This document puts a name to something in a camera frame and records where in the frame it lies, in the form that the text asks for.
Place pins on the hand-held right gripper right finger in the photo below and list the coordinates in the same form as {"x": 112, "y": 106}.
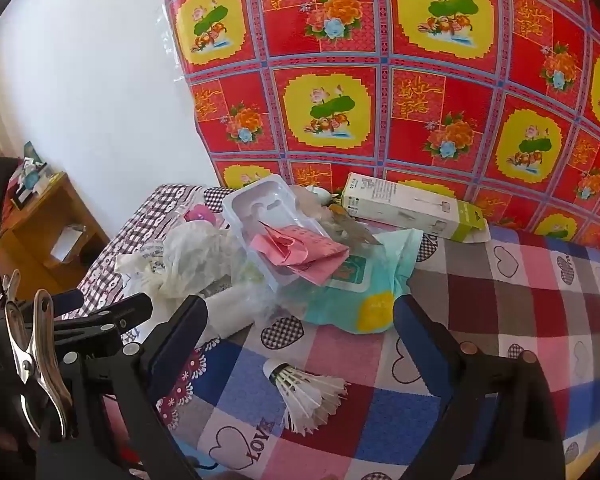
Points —
{"x": 420, "y": 345}

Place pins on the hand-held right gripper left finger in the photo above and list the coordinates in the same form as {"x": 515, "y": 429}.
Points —
{"x": 175, "y": 342}

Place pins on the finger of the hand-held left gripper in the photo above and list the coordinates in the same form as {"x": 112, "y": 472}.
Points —
{"x": 95, "y": 341}
{"x": 125, "y": 310}

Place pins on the white paper towel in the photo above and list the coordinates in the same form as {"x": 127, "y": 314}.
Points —
{"x": 230, "y": 315}

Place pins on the white plastic bag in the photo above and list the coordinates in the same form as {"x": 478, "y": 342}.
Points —
{"x": 190, "y": 250}

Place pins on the teal wet wipes pack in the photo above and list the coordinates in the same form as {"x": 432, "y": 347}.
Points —
{"x": 340, "y": 305}

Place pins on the white feather shuttlecock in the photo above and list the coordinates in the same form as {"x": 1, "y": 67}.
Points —
{"x": 305, "y": 395}

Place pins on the white and green carton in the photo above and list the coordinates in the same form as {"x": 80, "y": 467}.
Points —
{"x": 410, "y": 205}

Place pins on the white plastic tray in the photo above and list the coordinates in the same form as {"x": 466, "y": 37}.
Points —
{"x": 252, "y": 205}

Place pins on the wooden desk with shelves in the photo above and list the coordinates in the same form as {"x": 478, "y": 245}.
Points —
{"x": 30, "y": 230}

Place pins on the blue alarm clock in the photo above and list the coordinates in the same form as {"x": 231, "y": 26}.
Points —
{"x": 30, "y": 179}

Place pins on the metal spring clip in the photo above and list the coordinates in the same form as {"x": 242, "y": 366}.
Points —
{"x": 40, "y": 360}

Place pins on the white paper in plastic sleeve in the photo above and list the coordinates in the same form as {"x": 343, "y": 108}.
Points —
{"x": 67, "y": 245}

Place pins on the green box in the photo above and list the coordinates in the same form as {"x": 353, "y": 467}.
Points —
{"x": 30, "y": 150}

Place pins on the checked heart bedsheet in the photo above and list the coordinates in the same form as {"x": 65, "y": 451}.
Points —
{"x": 505, "y": 300}

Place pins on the pink plastic piece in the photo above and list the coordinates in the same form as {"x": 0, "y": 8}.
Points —
{"x": 200, "y": 215}

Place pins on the clear plastic wrapper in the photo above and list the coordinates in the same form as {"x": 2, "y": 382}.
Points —
{"x": 350, "y": 225}

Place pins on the pink paper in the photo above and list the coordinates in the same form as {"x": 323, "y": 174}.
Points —
{"x": 300, "y": 255}

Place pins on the red floral printed cloth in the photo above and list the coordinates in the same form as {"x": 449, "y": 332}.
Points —
{"x": 380, "y": 85}

